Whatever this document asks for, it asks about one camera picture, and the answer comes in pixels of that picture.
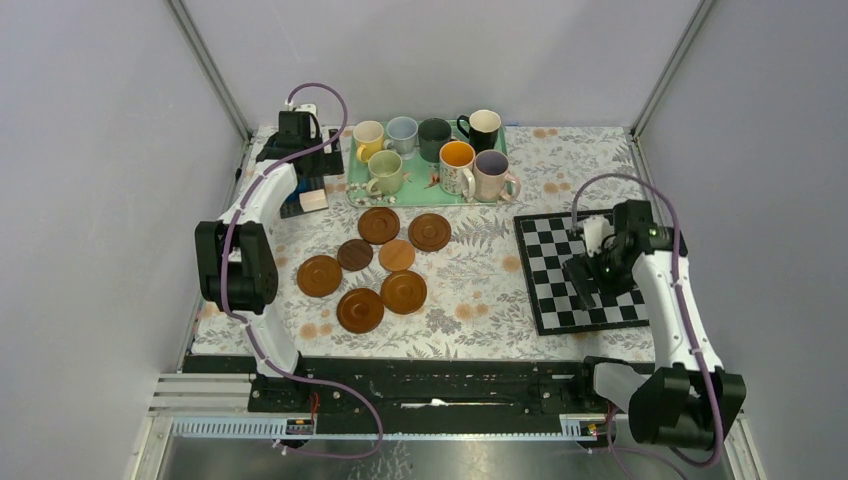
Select patterned mug orange inside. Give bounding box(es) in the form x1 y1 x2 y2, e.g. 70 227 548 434
439 140 476 200

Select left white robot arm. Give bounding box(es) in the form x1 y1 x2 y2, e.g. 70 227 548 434
194 105 339 411

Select pink mug purple inside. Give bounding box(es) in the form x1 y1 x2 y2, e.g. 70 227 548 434
472 149 521 203

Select floral tablecloth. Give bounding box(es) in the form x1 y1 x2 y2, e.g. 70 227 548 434
190 124 690 364

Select green serving tray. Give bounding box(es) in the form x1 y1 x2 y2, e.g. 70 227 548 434
346 122 506 207

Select black white chessboard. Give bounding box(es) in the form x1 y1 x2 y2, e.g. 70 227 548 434
513 212 649 336

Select light blue mug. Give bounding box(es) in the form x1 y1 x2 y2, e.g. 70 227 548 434
384 116 418 160

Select small light wooden coaster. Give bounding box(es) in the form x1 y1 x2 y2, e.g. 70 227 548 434
379 239 416 272

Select yellow mug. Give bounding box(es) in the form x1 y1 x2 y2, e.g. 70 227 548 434
352 120 385 163

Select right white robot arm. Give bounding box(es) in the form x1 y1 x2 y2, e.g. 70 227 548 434
563 200 746 451

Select dark green mug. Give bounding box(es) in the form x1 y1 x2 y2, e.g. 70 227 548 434
418 118 454 163

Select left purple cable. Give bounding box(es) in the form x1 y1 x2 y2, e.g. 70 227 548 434
218 82 386 461

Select pale green mug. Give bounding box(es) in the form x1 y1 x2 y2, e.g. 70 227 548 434
365 150 404 196

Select small dark wooden coaster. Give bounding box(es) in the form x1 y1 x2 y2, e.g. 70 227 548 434
336 239 374 272

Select dark base plate with blocks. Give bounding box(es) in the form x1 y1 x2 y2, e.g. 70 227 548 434
279 176 326 219

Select purple cable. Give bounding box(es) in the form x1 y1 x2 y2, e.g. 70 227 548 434
218 82 386 461
570 173 725 480

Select brown wooden coaster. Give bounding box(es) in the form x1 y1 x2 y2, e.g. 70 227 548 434
296 255 342 297
336 288 385 334
357 207 400 245
380 270 427 315
408 213 452 252

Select light wooden block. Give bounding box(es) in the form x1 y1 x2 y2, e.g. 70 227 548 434
298 189 329 213

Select black mug white inside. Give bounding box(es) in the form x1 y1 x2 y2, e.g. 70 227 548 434
456 109 502 153

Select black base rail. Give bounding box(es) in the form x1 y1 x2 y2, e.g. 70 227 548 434
183 355 607 435

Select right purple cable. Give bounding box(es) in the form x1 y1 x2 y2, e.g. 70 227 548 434
570 173 725 480

